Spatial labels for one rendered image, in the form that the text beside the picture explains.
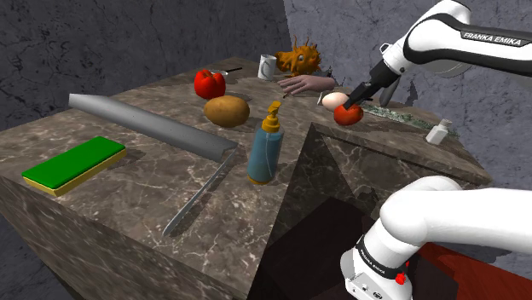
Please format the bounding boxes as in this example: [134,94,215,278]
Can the blue soap dispenser yellow pump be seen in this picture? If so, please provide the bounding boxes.
[246,100,286,186]

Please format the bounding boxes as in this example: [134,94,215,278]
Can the pale egg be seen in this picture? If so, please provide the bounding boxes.
[321,91,350,113]

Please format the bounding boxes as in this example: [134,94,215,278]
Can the large grey knife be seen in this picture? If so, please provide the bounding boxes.
[68,92,240,239]

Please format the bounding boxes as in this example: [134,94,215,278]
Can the red tomato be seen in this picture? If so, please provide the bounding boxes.
[333,102,365,127]

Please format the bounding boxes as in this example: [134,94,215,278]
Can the white mug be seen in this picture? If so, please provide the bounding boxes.
[257,54,278,82]

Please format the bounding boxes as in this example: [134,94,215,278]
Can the small white bottle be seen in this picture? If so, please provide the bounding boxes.
[425,118,454,146]

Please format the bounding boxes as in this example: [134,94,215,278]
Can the brown potato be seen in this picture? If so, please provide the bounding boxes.
[203,95,252,129]

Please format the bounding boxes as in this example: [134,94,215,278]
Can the green and yellow sponge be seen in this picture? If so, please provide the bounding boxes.
[21,136,128,198]

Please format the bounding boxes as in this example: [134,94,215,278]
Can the orange furry creature figure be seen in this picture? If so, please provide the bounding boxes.
[275,35,323,77]

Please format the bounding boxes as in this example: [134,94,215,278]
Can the green speckled flat strip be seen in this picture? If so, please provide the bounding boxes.
[360,103,460,140]

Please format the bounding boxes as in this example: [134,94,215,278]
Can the pink hand figure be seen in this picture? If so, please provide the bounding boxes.
[276,74,337,97]

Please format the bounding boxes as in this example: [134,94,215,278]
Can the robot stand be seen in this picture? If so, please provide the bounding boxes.
[247,197,532,300]

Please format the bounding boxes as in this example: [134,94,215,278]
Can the small white pan black handle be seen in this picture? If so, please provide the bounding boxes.
[209,66,244,78]

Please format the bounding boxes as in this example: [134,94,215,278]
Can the red bell pepper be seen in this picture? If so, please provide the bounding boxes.
[194,68,227,101]

